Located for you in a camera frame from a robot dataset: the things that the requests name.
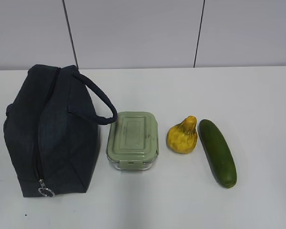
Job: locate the green lidded glass lunch box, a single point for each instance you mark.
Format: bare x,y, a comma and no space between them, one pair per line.
133,141

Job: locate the yellow bumpy gourd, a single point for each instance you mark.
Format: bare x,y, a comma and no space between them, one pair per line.
182,137

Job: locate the green cucumber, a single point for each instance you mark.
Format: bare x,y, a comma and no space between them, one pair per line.
218,154

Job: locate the dark navy fabric lunch bag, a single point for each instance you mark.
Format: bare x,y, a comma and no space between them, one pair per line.
52,132

